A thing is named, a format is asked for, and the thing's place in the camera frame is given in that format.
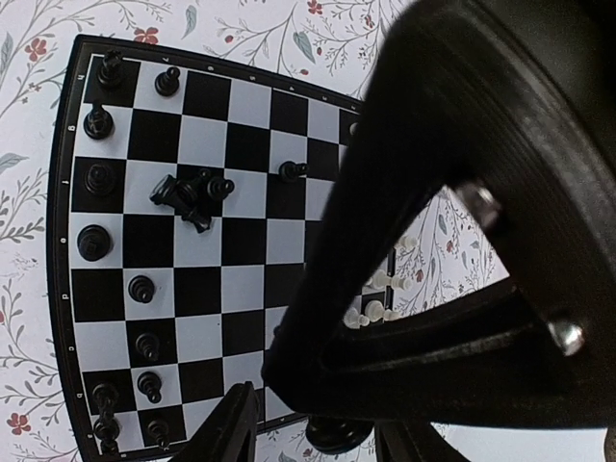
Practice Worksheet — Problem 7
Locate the black chess rook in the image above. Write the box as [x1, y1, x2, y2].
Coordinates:
[305, 416, 373, 455]

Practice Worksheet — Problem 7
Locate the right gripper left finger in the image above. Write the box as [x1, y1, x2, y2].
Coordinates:
[180, 381, 258, 462]

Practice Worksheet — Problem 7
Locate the black and grey chessboard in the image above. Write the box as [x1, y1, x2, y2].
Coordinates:
[45, 34, 400, 462]

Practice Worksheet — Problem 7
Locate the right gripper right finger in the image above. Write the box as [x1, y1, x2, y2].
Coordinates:
[374, 422, 462, 462]

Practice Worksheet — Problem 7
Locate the black chess knight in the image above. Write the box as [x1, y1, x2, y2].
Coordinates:
[278, 161, 309, 183]

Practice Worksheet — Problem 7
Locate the floral patterned table mat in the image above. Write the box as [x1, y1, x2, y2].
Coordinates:
[0, 0, 511, 462]

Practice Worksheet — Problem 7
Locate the black chess pawn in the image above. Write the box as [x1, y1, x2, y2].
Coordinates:
[128, 275, 156, 304]
[137, 372, 162, 404]

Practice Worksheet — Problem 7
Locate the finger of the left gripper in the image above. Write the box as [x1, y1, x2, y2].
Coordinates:
[260, 95, 616, 432]

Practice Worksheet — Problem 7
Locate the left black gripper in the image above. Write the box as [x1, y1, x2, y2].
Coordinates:
[365, 1, 615, 428]

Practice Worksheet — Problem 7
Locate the row of white chess pieces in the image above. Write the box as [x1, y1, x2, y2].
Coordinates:
[343, 235, 418, 329]

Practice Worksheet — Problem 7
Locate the pile of black chess pieces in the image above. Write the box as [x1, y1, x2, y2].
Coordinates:
[149, 168, 235, 234]

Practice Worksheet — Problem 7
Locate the black chess piece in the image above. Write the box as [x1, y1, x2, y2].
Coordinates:
[84, 164, 116, 197]

